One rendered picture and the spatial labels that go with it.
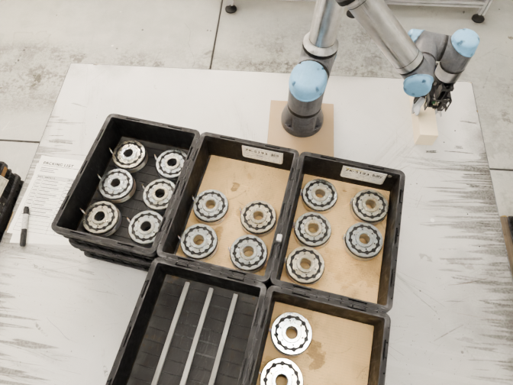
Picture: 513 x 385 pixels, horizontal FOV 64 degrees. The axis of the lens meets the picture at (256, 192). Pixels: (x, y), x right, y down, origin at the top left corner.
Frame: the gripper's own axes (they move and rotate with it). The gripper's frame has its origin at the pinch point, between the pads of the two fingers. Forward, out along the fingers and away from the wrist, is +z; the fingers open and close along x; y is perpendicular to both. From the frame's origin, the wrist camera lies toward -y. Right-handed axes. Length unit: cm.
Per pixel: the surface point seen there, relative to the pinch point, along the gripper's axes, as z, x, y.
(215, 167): -9, -70, 34
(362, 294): -9, -26, 70
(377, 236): -12, -22, 55
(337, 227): -9, -32, 51
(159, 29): 75, -138, -118
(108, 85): 4, -120, -8
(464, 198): 4.2, 11.4, 32.6
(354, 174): -14.2, -28.3, 36.8
